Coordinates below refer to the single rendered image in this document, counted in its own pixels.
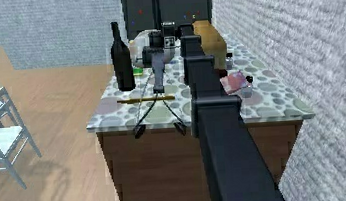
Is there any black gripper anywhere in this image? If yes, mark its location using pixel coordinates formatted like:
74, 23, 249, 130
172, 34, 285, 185
127, 28, 188, 140

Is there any red packet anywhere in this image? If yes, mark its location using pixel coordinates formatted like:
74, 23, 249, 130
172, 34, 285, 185
218, 69, 251, 97

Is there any yellow pencil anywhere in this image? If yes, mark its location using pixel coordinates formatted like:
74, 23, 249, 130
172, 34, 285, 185
116, 94, 176, 105

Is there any black glass bottle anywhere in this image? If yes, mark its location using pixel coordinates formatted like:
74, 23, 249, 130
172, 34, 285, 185
108, 20, 137, 93

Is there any brown cabinet with spotted top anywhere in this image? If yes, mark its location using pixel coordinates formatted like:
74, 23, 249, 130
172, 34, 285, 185
80, 26, 321, 201

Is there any white round dish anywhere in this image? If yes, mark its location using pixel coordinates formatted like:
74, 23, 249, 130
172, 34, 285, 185
128, 27, 184, 71

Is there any small grey shaker black cap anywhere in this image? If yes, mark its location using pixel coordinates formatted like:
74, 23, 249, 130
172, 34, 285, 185
239, 75, 256, 99
224, 52, 235, 70

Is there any brown box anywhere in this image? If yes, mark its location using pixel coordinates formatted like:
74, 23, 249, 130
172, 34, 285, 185
192, 18, 230, 72

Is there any grey white chair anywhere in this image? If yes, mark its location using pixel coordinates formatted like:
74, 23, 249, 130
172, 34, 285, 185
0, 84, 45, 192

